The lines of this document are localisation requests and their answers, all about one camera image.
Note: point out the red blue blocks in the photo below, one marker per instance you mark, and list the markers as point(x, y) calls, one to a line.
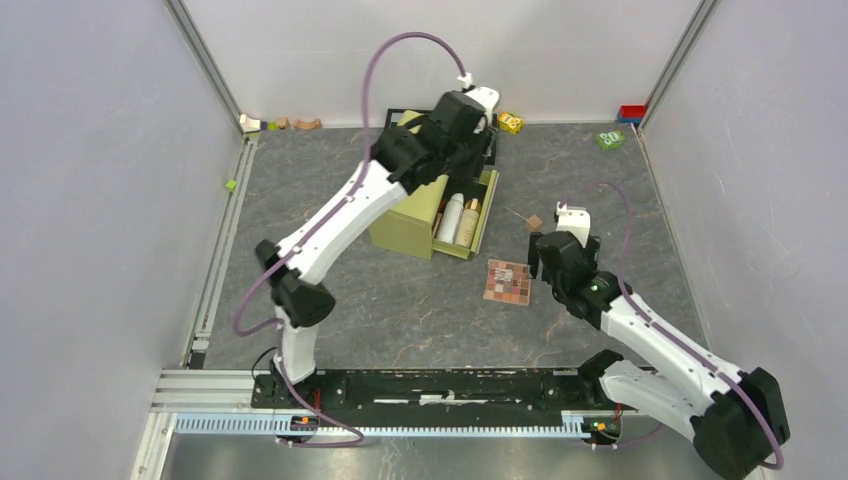
point(633, 114)

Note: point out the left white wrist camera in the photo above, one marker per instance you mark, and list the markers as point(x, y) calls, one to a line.
point(487, 97)

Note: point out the green number block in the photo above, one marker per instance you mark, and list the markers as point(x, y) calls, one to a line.
point(610, 140)

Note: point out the brown wooden cube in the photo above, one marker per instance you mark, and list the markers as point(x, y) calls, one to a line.
point(534, 223)

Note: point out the white bottle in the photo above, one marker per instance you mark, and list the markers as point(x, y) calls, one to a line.
point(450, 218)

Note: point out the black white checkerboard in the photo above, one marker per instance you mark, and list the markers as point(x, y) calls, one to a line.
point(399, 117)

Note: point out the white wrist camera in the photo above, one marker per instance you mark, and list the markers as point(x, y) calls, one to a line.
point(574, 220)
point(487, 97)

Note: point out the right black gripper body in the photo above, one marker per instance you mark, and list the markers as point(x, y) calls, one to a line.
point(546, 276)

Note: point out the yellow toy block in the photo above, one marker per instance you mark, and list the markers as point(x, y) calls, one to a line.
point(510, 123)

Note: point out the beige foundation bottle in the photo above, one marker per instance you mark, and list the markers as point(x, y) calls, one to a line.
point(466, 228)

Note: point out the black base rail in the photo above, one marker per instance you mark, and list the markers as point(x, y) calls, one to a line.
point(463, 401)

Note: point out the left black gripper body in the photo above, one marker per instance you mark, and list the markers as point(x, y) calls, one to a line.
point(466, 160)

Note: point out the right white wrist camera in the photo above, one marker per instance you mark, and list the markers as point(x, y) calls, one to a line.
point(574, 220)

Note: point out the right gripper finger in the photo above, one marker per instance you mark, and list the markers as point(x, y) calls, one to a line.
point(535, 270)
point(592, 249)

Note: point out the eyeshadow palette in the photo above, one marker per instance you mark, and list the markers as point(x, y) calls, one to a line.
point(508, 282)

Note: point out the wooden arch block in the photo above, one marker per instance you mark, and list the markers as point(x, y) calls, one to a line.
point(313, 124)

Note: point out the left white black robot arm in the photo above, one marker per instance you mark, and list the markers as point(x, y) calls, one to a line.
point(452, 139)

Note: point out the white toy piece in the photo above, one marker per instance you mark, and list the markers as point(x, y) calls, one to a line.
point(249, 125)

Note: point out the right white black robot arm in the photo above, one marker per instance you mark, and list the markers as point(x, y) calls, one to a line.
point(735, 419)

